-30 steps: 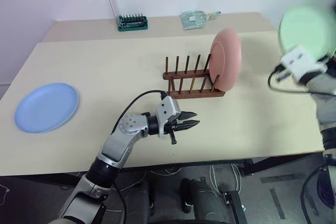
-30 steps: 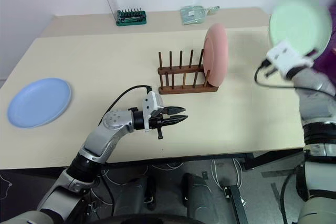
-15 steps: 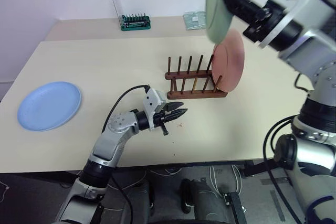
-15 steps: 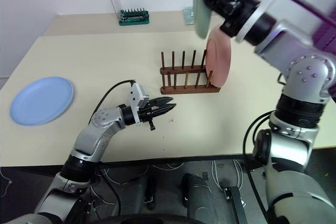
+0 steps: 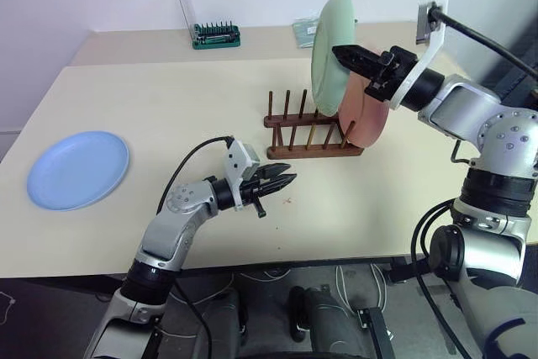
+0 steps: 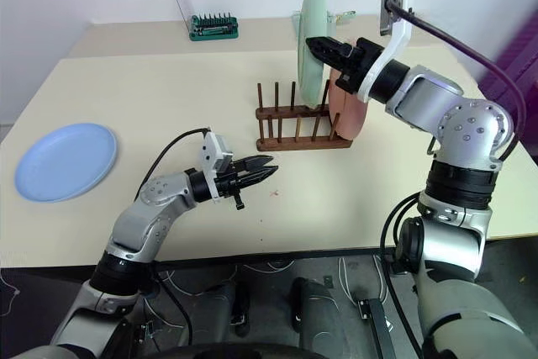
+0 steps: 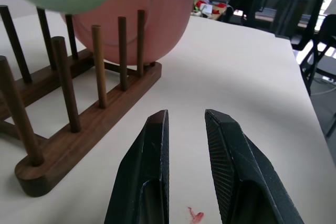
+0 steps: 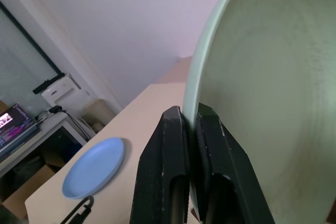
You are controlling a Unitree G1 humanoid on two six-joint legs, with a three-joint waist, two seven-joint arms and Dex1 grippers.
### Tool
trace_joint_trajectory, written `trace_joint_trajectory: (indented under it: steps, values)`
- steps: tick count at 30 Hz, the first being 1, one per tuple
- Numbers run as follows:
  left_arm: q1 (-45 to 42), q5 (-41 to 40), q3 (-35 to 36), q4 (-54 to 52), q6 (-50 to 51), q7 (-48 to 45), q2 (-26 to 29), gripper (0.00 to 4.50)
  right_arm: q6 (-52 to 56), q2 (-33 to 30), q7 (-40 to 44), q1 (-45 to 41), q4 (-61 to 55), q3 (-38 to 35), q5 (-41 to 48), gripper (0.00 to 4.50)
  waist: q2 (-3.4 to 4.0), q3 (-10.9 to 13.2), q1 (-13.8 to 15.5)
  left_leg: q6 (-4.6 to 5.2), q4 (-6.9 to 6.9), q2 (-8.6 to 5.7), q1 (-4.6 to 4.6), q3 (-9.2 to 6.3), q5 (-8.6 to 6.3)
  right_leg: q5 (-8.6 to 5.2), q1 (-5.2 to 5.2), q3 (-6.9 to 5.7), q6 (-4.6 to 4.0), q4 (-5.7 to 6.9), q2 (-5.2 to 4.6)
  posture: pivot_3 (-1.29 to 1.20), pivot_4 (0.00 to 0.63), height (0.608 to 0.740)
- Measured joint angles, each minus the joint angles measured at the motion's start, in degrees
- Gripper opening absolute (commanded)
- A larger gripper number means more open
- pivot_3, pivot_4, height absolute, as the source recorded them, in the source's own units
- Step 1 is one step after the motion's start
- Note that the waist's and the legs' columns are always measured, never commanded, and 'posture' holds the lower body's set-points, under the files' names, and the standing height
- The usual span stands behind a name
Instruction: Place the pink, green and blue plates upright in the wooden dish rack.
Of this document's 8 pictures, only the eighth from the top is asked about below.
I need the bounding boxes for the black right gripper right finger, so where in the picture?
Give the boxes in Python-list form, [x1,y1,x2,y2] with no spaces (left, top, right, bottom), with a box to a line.
[191,102,276,224]

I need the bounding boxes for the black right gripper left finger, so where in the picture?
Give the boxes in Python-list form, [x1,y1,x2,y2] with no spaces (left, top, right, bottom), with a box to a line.
[129,105,191,224]

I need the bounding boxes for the green plate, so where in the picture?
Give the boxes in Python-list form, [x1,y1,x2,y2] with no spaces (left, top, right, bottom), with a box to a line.
[182,0,336,224]

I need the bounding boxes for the blue plate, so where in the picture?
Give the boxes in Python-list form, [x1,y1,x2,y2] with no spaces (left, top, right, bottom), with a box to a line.
[62,137,125,200]

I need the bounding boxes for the beige waste bin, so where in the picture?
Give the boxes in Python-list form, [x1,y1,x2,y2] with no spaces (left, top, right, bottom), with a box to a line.
[81,99,116,130]

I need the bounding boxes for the white printer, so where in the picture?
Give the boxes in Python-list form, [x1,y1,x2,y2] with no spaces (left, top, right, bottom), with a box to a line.
[32,73,91,116]

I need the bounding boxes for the white side table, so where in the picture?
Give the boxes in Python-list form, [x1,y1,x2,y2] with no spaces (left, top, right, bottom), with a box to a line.
[0,110,88,177]

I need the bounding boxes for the brown cardboard box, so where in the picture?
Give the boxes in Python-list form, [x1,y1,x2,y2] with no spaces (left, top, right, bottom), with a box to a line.
[0,163,56,221]

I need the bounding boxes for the monitor screen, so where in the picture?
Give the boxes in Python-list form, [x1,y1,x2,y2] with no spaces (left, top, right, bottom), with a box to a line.
[0,103,42,156]

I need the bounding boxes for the black cable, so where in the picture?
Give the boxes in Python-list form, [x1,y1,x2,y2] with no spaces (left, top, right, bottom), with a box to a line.
[59,195,95,224]

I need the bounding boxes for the black window frame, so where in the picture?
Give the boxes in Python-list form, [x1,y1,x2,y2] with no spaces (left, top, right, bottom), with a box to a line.
[0,0,65,77]

